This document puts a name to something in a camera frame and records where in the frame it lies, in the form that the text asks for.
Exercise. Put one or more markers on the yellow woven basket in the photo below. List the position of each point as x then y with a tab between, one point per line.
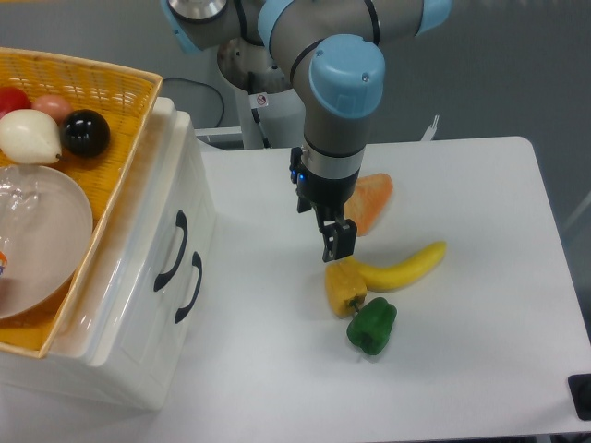
111	107

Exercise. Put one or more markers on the black ball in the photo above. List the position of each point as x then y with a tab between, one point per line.
85	133

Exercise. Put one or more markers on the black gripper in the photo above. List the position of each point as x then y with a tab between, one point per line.
323	184

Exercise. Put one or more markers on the black table corner object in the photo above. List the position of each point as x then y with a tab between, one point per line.
580	388

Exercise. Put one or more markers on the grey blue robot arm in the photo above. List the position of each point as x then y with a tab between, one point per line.
329	53

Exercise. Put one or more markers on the red tomato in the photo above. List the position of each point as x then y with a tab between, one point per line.
13	99

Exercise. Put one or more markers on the clear plastic bag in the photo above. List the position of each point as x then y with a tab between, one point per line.
19	200

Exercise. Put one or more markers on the white drawer cabinet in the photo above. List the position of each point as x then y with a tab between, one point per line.
66	369

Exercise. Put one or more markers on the green bell pepper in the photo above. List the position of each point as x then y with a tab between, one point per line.
371	327

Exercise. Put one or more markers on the pink round fruit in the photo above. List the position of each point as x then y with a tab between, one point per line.
53	105

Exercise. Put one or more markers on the yellow bell pepper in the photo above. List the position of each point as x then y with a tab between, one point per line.
345	288

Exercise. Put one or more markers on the yellow banana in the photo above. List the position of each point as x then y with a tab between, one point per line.
401	274

